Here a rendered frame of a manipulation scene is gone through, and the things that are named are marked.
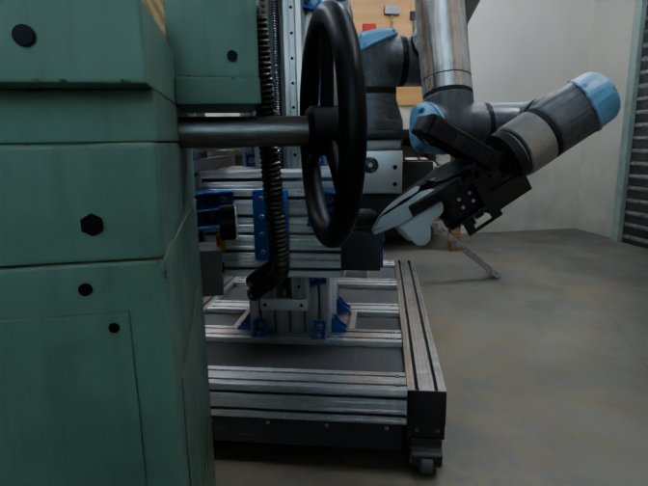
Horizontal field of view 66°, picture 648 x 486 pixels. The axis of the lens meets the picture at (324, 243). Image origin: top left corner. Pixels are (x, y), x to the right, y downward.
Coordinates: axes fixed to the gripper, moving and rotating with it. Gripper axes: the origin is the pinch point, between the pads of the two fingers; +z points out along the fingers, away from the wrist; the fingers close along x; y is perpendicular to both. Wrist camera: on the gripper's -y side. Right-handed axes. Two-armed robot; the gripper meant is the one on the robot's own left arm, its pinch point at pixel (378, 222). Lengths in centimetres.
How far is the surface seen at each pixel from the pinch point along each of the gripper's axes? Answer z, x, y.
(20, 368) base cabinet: 33.9, -21.1, -12.2
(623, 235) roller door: -205, 254, 189
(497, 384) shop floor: -22, 77, 92
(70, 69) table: 17.4, -22.7, -27.8
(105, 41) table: 14.4, -22.7, -28.1
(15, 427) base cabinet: 37.2, -21.1, -8.4
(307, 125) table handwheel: 1.8, -1.0, -15.1
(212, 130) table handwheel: 11.5, -1.1, -20.3
